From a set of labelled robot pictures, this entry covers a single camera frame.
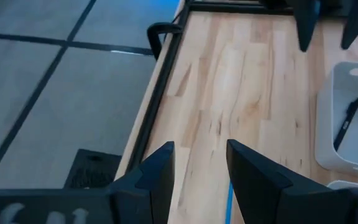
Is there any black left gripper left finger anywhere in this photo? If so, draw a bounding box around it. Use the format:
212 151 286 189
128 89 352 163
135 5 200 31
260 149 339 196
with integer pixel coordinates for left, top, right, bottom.
109 141 176 224

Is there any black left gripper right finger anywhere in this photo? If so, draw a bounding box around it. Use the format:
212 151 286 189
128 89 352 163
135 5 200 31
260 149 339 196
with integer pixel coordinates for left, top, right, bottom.
226 139 351 224

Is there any blue pencil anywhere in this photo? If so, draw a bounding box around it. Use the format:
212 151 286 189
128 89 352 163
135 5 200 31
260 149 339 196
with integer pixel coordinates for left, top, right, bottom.
224 181 235 224

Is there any black pen white print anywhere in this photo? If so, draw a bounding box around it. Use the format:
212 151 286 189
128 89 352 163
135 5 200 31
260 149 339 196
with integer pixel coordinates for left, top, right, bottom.
333 97 358 152

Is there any black floor vent grille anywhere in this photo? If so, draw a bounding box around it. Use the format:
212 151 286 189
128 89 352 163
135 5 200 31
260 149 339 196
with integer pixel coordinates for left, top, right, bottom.
63 148 122 190

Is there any white plastic pen bin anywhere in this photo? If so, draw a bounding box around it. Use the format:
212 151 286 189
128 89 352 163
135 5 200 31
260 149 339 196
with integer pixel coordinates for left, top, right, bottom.
314 61 358 174

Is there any black aluminium frame rail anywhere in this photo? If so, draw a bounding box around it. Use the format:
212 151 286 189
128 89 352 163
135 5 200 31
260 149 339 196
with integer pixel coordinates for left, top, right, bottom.
125 2 192 174
187 1 295 16

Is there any black cable loop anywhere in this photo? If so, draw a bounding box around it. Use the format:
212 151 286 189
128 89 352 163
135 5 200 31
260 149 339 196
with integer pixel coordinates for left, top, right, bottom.
146 22 183 60

